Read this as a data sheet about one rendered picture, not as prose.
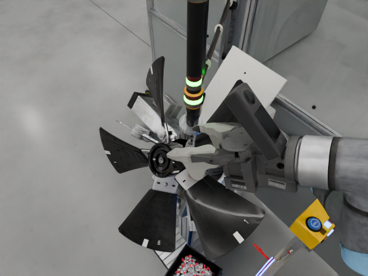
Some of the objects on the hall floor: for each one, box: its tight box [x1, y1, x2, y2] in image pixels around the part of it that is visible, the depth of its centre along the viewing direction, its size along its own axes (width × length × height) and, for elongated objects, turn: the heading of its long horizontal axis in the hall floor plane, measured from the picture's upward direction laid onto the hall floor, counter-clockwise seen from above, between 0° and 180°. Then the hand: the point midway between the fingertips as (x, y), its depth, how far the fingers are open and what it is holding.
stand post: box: [179, 216, 194, 243], centre depth 166 cm, size 4×9×91 cm, turn 39°
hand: (184, 138), depth 53 cm, fingers open, 8 cm apart
